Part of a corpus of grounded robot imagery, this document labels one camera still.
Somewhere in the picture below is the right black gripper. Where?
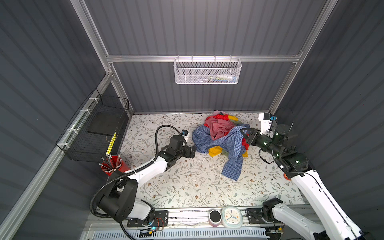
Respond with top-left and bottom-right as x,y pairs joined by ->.
239,126 -> 281,159

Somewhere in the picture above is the blue checkered cloth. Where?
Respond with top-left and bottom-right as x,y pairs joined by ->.
192,124 -> 250,181

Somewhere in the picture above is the red cloth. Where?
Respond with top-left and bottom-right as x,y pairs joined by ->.
203,113 -> 250,151

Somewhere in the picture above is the dusty pink cloth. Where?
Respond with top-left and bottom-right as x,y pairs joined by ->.
205,116 -> 238,141

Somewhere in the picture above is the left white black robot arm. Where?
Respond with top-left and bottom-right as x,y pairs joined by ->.
90,135 -> 197,225

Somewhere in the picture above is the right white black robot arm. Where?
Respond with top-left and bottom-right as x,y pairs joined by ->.
241,126 -> 368,240

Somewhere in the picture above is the olive green cloth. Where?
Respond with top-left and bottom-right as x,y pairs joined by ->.
220,121 -> 249,159

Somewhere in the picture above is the yellow cloth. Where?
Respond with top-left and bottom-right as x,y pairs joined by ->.
209,115 -> 249,158

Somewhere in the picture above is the light pink cloth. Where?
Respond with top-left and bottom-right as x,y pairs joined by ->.
212,110 -> 228,116

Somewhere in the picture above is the floral table mat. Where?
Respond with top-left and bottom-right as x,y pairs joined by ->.
120,113 -> 305,208

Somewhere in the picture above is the black round speaker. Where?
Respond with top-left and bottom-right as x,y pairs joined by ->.
209,210 -> 222,227

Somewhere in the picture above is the red pen cup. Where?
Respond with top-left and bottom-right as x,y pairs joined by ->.
99,155 -> 131,176

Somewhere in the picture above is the white mint alarm clock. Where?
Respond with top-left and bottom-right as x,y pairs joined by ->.
221,206 -> 243,229

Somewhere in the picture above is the yellow ruler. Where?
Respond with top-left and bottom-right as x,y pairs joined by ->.
106,132 -> 118,156

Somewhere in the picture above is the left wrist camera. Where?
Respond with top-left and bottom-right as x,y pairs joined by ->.
181,130 -> 189,142

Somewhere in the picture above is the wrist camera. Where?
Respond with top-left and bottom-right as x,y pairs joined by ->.
258,112 -> 276,135
181,130 -> 189,142

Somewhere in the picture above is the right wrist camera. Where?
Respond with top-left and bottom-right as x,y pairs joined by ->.
258,112 -> 276,135

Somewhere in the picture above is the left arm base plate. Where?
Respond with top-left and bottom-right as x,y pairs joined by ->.
127,210 -> 169,228

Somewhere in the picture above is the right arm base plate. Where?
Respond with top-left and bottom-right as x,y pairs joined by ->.
245,208 -> 282,225

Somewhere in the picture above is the white wire mesh basket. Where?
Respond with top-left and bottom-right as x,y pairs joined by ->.
173,57 -> 242,85

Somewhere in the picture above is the white vented cable tray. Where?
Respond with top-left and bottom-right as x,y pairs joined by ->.
91,227 -> 269,240

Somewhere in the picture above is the black wire basket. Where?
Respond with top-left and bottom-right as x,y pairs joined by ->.
56,90 -> 130,163

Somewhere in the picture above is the black corrugated cable hose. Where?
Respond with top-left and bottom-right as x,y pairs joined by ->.
89,124 -> 183,240

